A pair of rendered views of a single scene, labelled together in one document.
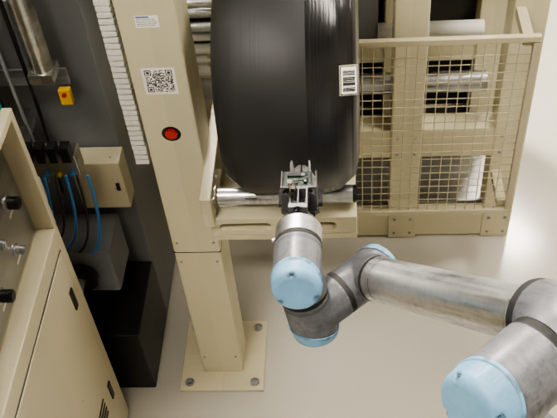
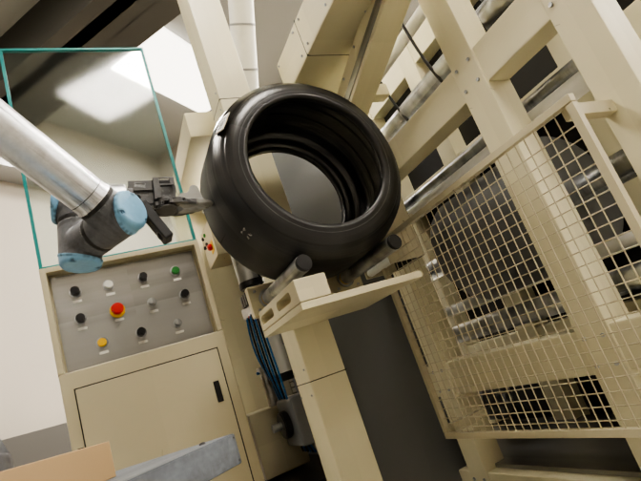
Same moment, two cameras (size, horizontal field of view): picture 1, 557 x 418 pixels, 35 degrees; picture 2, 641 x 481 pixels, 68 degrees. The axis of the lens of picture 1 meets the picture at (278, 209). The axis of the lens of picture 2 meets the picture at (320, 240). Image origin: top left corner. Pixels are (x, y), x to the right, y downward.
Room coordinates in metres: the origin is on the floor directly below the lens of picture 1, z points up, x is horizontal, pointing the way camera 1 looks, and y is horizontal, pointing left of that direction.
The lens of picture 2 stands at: (0.85, -1.18, 0.64)
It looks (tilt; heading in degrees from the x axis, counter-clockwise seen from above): 15 degrees up; 56
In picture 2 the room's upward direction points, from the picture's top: 19 degrees counter-clockwise
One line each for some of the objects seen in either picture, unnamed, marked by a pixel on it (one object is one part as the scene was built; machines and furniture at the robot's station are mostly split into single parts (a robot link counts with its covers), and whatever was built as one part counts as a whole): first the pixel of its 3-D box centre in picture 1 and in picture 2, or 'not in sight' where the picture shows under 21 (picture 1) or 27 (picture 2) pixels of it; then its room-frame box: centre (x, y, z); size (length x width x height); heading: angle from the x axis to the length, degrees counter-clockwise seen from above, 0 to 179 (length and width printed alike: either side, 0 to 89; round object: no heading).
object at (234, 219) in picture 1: (284, 212); (290, 304); (1.46, -0.01, 0.83); 0.36 x 0.09 x 0.06; 83
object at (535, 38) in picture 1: (370, 135); (494, 305); (1.90, -0.30, 0.65); 0.90 x 0.02 x 0.70; 83
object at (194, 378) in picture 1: (225, 354); not in sight; (1.61, 0.23, 0.01); 0.27 x 0.27 x 0.02; 83
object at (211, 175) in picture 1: (215, 156); (307, 288); (1.62, 0.15, 0.90); 0.40 x 0.03 x 0.10; 173
